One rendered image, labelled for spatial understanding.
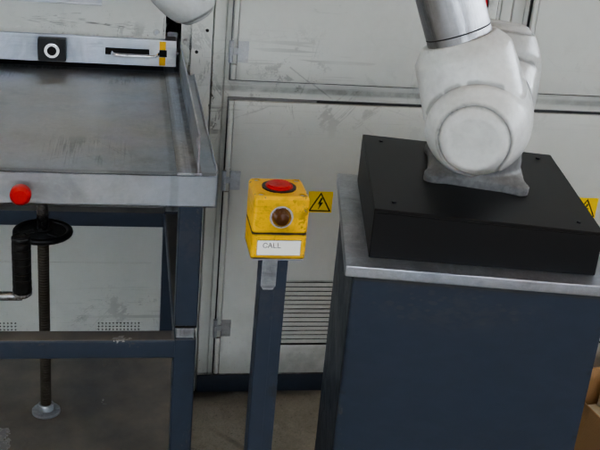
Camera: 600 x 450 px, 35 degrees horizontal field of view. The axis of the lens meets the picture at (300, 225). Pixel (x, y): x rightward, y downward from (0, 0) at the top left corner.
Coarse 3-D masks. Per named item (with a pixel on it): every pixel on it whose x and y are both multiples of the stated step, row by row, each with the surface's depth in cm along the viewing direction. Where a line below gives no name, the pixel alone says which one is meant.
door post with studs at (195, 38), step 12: (192, 24) 212; (204, 24) 213; (192, 36) 213; (204, 36) 214; (192, 48) 215; (204, 48) 215; (192, 60) 216; (204, 60) 216; (192, 72) 217; (204, 72) 217; (204, 84) 218; (204, 96) 219; (204, 108) 220
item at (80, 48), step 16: (0, 32) 205; (16, 32) 206; (32, 32) 207; (0, 48) 207; (16, 48) 207; (32, 48) 208; (80, 48) 209; (96, 48) 210; (112, 48) 211; (128, 48) 211; (144, 48) 212; (176, 48) 213; (128, 64) 212; (144, 64) 213
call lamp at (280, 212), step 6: (276, 210) 134; (282, 210) 134; (288, 210) 134; (270, 216) 134; (276, 216) 133; (282, 216) 133; (288, 216) 134; (276, 222) 134; (282, 222) 134; (288, 222) 134; (282, 228) 135
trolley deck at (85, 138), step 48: (0, 96) 187; (48, 96) 190; (96, 96) 193; (144, 96) 196; (0, 144) 161; (48, 144) 163; (96, 144) 165; (144, 144) 167; (0, 192) 150; (48, 192) 152; (96, 192) 153; (144, 192) 154; (192, 192) 156
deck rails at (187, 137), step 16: (176, 80) 209; (176, 96) 197; (192, 96) 173; (176, 112) 186; (192, 112) 168; (176, 128) 176; (192, 128) 168; (176, 144) 168; (192, 144) 167; (176, 160) 160; (192, 160) 160
